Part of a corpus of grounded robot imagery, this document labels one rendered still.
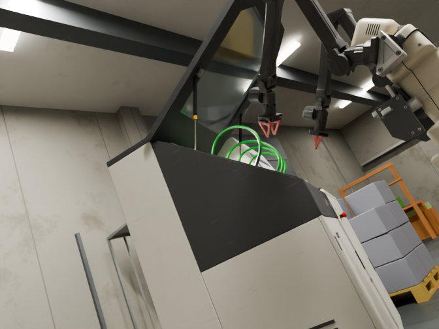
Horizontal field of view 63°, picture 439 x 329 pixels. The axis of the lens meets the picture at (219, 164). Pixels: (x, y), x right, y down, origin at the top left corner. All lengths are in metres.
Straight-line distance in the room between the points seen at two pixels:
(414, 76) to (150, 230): 1.27
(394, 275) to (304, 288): 2.02
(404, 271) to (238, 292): 2.08
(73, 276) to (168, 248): 2.71
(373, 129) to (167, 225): 10.04
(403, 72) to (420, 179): 9.68
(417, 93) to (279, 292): 0.90
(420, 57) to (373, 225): 2.18
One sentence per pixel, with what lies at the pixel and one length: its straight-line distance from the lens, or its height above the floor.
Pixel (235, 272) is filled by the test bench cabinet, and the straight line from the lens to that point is 1.58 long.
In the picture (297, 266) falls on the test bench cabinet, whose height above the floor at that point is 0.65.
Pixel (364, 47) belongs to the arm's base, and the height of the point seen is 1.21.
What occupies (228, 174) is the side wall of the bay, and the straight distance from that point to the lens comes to 1.60.
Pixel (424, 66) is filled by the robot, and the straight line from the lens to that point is 1.49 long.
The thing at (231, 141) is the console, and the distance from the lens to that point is 2.39.
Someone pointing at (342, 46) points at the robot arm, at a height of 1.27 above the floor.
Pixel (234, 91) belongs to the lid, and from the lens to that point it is 2.23.
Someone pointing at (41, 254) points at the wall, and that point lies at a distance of 4.32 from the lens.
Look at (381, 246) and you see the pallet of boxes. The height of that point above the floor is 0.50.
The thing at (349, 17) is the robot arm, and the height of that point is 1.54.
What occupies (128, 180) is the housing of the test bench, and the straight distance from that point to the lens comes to 1.86.
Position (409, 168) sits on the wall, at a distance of 11.13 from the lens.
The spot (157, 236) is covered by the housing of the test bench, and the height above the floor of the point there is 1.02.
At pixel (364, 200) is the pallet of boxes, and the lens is 3.80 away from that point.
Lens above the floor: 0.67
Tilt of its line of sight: 18 degrees up
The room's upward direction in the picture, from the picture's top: 24 degrees counter-clockwise
